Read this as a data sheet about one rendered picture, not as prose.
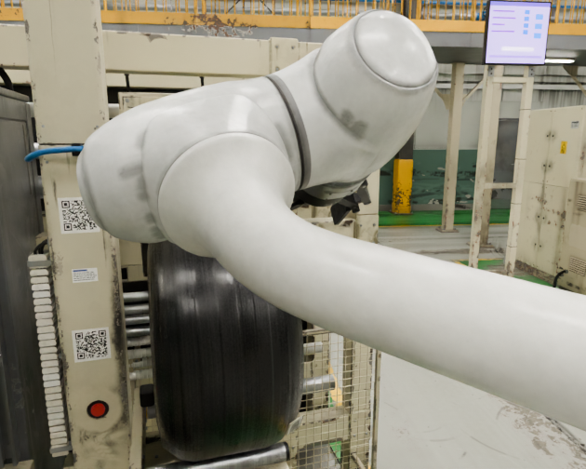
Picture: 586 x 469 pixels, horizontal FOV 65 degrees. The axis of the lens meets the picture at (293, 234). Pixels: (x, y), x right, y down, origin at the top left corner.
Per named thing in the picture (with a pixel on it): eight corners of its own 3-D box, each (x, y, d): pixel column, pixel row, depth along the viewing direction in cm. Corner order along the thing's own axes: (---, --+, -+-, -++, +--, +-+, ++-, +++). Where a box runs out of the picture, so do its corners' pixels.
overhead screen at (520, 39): (484, 64, 423) (489, -1, 412) (481, 65, 428) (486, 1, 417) (545, 65, 430) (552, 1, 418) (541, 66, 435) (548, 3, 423)
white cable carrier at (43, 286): (52, 457, 106) (27, 255, 96) (56, 444, 110) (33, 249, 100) (73, 453, 107) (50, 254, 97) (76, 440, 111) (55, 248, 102)
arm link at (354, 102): (361, 87, 50) (249, 119, 47) (423, -31, 36) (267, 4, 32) (404, 173, 48) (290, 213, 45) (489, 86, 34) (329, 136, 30)
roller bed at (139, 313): (94, 389, 144) (85, 298, 137) (99, 367, 157) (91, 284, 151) (160, 380, 149) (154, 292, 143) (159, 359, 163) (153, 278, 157)
